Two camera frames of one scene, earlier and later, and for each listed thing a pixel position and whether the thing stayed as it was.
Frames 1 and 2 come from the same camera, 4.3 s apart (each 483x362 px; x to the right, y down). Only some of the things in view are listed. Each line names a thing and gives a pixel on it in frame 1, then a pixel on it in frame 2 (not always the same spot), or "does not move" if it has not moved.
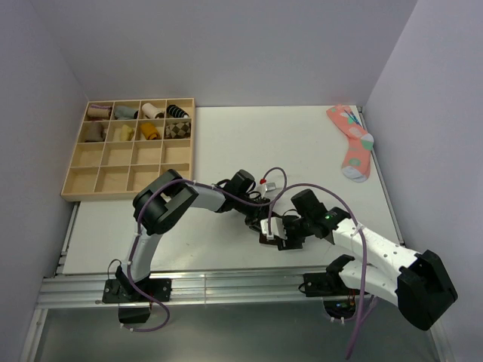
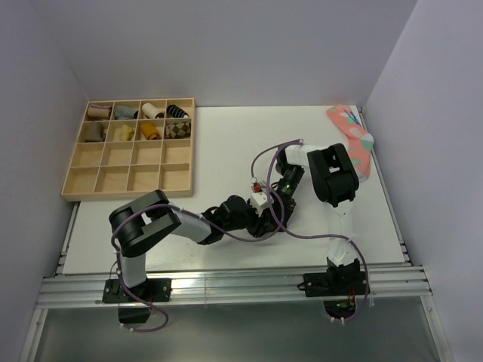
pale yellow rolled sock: [127, 133] does not move
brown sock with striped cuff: [263, 239] to [275, 218]
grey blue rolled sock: [122, 112] does not move
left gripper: [258, 214] to [250, 207]
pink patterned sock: [356, 165] does not move
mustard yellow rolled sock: [149, 131] does not move
